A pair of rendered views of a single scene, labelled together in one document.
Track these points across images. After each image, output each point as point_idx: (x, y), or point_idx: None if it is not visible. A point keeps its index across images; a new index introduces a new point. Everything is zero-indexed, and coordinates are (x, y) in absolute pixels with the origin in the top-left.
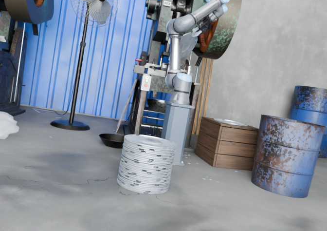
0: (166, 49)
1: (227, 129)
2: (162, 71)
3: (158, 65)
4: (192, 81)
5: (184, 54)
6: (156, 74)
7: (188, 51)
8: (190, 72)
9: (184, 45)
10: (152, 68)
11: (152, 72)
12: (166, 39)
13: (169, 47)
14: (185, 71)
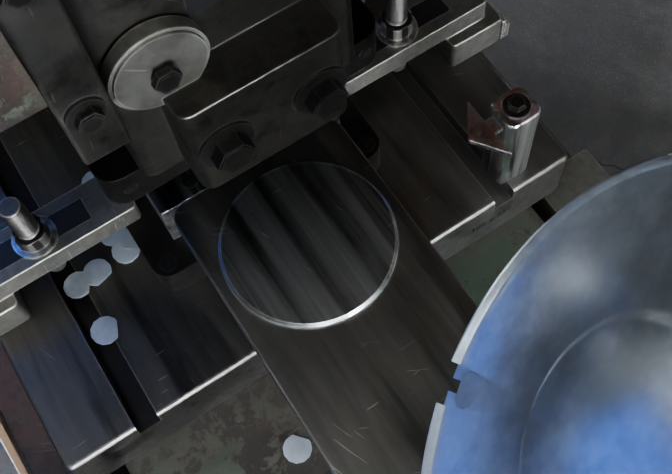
0: (141, 162)
1: None
2: (242, 367)
3: (105, 227)
4: (557, 185)
5: (537, 314)
6: (195, 416)
7: (597, 252)
8: (477, 15)
9: (620, 465)
10: (122, 439)
11: (136, 448)
12: (94, 146)
13: (189, 151)
14: (415, 55)
